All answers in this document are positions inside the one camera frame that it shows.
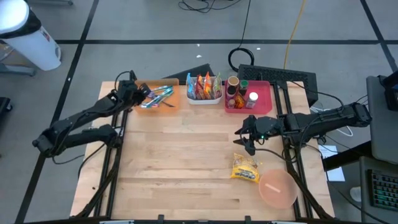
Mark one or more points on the grey desk foot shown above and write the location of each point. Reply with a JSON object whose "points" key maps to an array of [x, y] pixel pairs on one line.
{"points": [[18, 71]]}

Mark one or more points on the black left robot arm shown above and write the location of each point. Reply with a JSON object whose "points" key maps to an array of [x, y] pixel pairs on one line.
{"points": [[87, 113]]}

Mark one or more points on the black desk leg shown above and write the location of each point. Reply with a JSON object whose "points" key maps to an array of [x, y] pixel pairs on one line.
{"points": [[345, 157]]}

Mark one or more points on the pink plastic bowl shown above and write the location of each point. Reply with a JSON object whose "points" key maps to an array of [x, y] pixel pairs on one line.
{"points": [[277, 199]]}

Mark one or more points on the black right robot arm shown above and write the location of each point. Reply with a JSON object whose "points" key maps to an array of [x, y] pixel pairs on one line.
{"points": [[323, 119]]}

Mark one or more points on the red plastic tray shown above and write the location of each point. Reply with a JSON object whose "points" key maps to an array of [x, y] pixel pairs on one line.
{"points": [[264, 93]]}

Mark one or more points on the backlit computer keyboard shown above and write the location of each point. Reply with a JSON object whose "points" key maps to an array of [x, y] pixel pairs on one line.
{"points": [[384, 189]]}

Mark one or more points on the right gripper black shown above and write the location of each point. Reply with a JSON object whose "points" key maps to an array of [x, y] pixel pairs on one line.
{"points": [[264, 127]]}

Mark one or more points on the teal plastic spoon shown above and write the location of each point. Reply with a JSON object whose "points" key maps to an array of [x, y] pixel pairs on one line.
{"points": [[166, 95]]}

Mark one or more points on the purple label spice jar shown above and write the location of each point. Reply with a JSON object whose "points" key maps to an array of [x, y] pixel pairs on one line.
{"points": [[231, 91]]}

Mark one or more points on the dark silver spoon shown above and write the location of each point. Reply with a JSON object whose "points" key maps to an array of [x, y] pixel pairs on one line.
{"points": [[169, 104]]}

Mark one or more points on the white paper sheet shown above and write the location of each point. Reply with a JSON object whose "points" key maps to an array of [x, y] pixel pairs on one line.
{"points": [[337, 175]]}

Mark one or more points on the green yellow ramen packet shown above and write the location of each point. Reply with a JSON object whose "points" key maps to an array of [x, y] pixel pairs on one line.
{"points": [[217, 88]]}

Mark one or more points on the green spice jar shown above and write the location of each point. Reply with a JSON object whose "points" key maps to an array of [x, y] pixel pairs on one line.
{"points": [[244, 88]]}

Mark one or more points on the black table frame rail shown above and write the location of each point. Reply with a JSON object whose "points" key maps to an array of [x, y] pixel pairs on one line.
{"points": [[308, 199], [115, 174]]}

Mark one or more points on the white plastic container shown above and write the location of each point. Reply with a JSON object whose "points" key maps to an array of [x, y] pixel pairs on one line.
{"points": [[203, 102]]}

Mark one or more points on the black desktop device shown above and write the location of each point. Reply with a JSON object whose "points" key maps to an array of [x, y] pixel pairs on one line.
{"points": [[392, 93]]}

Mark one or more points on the orange chicken ramen packet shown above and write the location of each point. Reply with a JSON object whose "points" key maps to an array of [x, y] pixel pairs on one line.
{"points": [[208, 88]]}

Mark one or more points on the black perforated panel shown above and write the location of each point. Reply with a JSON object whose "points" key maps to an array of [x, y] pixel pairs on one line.
{"points": [[280, 73]]}

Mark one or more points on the orange plastic tray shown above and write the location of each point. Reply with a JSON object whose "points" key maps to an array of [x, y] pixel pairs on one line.
{"points": [[174, 99]]}

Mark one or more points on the tan lid glass jar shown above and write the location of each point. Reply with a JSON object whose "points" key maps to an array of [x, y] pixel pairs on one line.
{"points": [[233, 81]]}

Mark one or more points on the grey desk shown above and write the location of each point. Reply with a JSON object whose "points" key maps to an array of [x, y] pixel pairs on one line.
{"points": [[381, 130], [363, 214]]}

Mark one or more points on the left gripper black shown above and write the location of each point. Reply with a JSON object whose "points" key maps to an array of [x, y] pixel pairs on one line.
{"points": [[130, 93]]}

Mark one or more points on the black chair base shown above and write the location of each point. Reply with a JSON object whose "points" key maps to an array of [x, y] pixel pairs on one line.
{"points": [[4, 104]]}

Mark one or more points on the black wedge panel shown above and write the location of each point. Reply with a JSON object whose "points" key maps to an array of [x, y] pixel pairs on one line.
{"points": [[199, 71]]}

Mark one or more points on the white trash can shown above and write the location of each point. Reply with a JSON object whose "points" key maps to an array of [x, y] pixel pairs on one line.
{"points": [[34, 46]]}

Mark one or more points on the red yellow ramen packet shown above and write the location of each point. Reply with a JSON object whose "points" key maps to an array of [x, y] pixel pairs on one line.
{"points": [[199, 89]]}

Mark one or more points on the grey label spice jar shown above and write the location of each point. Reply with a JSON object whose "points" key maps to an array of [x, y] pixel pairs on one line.
{"points": [[252, 99]]}

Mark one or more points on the black table clamp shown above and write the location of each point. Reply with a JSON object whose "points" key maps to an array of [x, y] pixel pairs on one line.
{"points": [[247, 218], [160, 217]]}

